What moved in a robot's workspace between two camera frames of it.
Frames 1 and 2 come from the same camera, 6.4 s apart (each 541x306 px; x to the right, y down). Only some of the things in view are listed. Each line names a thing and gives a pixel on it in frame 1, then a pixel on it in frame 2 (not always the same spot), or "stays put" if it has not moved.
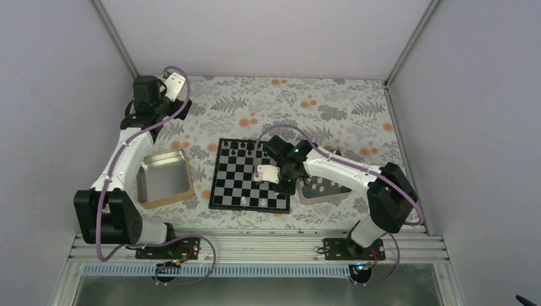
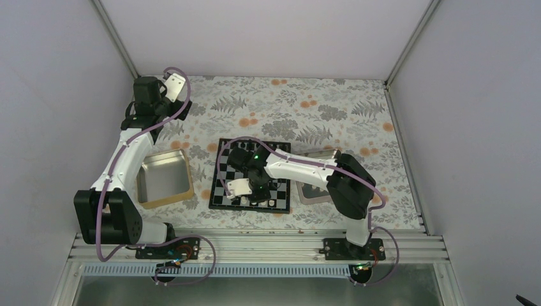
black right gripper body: [290, 187] → [265, 193]
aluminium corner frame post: [115, 37] stays put
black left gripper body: [161, 109] stays put
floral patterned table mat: [351, 118] stays put
